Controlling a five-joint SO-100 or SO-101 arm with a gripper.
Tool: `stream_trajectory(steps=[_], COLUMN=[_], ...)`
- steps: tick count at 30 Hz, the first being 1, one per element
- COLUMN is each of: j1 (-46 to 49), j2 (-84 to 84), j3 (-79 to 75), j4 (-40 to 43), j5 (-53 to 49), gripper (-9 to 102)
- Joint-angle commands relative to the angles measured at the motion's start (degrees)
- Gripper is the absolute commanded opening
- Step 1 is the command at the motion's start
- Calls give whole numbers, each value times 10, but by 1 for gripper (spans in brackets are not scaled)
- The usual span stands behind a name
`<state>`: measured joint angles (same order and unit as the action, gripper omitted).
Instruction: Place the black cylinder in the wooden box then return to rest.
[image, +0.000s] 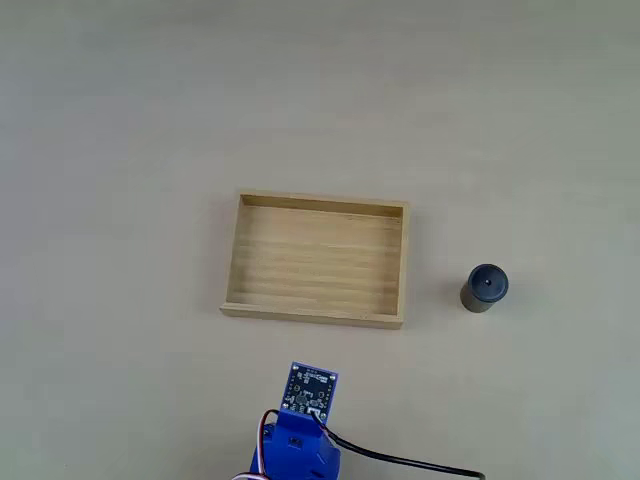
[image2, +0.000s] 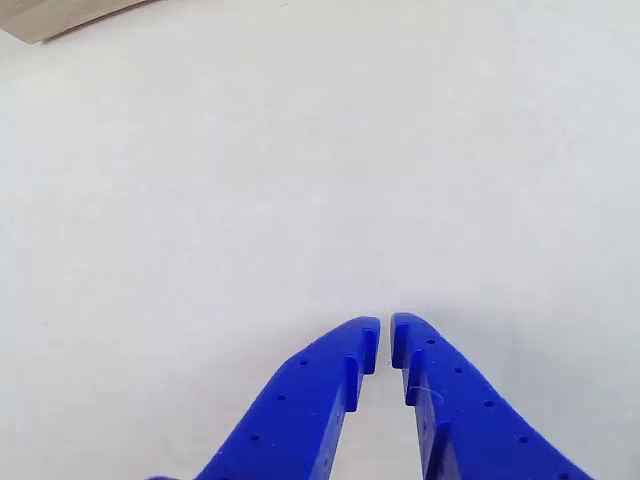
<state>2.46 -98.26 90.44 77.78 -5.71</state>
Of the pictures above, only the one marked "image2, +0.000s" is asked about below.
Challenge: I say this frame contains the shallow wooden box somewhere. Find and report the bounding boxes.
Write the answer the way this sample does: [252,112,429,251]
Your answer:
[0,0,164,46]

